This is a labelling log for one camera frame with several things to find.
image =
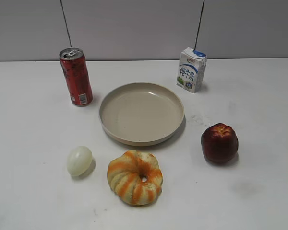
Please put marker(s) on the beige round plate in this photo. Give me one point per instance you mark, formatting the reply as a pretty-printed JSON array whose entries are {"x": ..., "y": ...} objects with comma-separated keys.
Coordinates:
[{"x": 141, "y": 114}]

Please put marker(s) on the white egg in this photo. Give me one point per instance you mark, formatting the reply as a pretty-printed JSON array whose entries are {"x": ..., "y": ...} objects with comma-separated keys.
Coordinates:
[{"x": 79, "y": 160}]

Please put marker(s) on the orange striped bagel bread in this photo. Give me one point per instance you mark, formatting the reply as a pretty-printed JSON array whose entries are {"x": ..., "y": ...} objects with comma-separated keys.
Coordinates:
[{"x": 135, "y": 177}]

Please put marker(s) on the white milk carton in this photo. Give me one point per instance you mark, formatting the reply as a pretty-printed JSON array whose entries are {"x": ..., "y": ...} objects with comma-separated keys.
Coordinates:
[{"x": 191, "y": 69}]

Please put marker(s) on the red apple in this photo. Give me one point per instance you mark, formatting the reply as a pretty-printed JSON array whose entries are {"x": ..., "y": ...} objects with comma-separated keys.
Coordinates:
[{"x": 219, "y": 143}]

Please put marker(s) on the red soda can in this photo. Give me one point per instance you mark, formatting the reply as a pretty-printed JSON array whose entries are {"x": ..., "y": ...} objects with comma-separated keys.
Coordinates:
[{"x": 74, "y": 68}]

